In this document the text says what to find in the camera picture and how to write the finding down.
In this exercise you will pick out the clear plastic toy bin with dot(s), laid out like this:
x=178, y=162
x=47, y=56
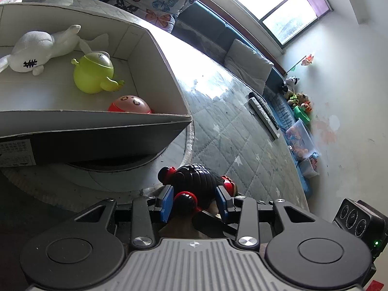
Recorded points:
x=301, y=141

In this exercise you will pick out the green one-eyed monster toy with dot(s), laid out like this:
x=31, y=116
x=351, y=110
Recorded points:
x=93, y=73

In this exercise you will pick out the black white cardboard shoebox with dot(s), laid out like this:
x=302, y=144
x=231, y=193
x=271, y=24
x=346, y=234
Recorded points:
x=46, y=119

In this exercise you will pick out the grey remote control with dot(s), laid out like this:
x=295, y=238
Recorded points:
x=264, y=117

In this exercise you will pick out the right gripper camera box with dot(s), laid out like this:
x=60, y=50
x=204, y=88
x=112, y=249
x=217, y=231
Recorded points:
x=365, y=222

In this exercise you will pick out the blue sofa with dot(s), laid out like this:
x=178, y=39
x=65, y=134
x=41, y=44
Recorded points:
x=213, y=33

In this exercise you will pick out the red black-haired doll figure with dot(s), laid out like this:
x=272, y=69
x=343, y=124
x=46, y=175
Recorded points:
x=194, y=187

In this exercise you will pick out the red round toy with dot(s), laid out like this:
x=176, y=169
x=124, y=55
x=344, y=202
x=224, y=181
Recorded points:
x=130, y=103

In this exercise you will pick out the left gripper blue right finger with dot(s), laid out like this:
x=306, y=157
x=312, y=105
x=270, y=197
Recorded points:
x=224, y=203

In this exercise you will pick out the grey cushion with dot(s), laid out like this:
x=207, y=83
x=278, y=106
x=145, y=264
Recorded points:
x=248, y=65

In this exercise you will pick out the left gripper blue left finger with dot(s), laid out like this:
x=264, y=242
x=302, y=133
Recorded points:
x=167, y=203

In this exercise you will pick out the pile of plush toys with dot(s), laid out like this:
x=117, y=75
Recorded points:
x=300, y=105

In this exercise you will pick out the black white cow plush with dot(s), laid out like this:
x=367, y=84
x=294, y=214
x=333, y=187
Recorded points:
x=289, y=84

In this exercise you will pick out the colourful pinwheel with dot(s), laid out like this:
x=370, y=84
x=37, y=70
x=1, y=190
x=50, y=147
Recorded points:
x=305, y=61

